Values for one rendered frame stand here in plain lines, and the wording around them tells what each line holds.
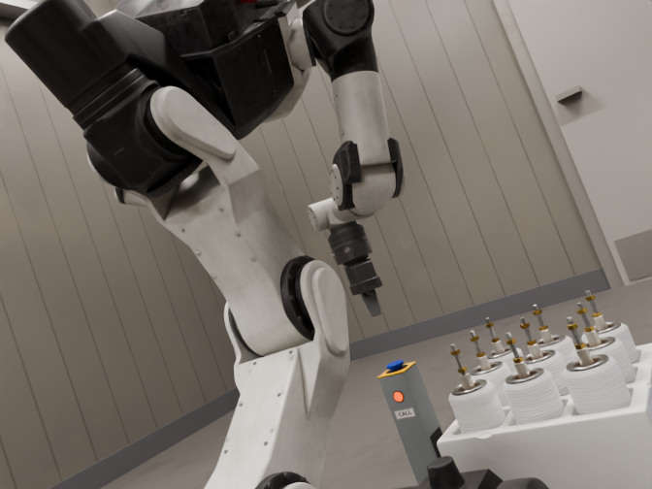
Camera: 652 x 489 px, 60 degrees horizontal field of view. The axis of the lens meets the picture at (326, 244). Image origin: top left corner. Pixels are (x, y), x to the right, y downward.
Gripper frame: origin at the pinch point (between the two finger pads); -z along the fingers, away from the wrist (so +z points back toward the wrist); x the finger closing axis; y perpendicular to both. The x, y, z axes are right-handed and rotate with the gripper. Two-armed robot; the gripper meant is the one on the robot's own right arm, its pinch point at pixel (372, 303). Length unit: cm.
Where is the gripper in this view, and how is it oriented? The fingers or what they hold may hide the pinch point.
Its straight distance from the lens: 130.7
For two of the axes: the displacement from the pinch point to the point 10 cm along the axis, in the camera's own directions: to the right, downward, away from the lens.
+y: -9.3, 3.3, -1.9
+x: -1.5, 1.3, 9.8
